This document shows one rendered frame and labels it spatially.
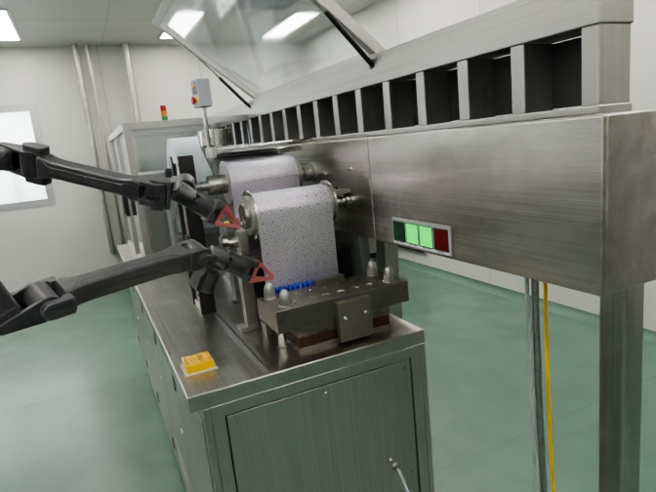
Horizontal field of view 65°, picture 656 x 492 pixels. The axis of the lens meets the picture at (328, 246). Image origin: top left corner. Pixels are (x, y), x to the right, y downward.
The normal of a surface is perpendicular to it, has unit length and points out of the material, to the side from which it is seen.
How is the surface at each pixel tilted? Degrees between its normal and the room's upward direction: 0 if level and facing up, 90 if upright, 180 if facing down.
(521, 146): 90
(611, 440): 90
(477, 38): 90
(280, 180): 92
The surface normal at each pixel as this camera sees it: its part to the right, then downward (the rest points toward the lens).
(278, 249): 0.43, 0.15
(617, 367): -0.90, 0.18
